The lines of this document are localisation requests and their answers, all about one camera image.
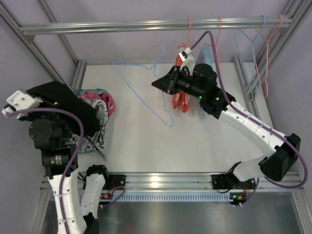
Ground orange white trousers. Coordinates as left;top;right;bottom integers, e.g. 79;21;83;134
172;43;191;113

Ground blue wire hanger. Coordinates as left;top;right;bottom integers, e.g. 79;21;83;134
113;43;175;128

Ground pink wire hanger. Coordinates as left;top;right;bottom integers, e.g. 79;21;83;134
186;17;192;47

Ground black trousers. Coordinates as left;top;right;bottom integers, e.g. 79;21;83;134
25;81;109;160

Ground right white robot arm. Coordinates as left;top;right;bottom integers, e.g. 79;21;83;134
152;63;301;186

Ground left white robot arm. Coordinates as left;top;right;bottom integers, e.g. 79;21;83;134
22;113;109;234

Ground light blue trousers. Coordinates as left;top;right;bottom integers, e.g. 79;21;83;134
195;45;213;115

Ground empty blue hanger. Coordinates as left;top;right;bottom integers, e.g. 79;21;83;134
238;15;266;99

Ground pink hanger with blue trousers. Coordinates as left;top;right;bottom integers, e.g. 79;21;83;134
205;16;222;49

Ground empty pink hanger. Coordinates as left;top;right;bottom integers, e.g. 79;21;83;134
255;14;284;99

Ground pink garment in basket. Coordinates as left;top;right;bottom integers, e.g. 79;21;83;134
75;89;116;116

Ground teal laundry basket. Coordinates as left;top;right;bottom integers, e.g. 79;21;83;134
79;99;109;154

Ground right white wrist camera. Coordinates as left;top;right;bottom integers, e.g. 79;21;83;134
178;47;195;71

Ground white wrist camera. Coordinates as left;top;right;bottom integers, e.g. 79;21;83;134
178;47;195;71
1;90;43;117

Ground aluminium frame posts left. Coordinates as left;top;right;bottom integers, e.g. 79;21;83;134
0;0;87;90

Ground aluminium frame posts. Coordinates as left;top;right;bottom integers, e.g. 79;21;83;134
0;0;87;90
233;0;312;105

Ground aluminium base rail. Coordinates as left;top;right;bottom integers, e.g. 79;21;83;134
40;172;301;192

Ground grey slotted cable duct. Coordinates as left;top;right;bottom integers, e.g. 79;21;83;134
50;194;234;202

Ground aluminium frame posts right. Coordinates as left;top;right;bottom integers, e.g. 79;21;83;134
233;0;312;105

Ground aluminium hanging rail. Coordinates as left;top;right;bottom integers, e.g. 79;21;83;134
19;16;293;36

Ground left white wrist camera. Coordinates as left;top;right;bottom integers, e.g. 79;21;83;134
1;90;43;117

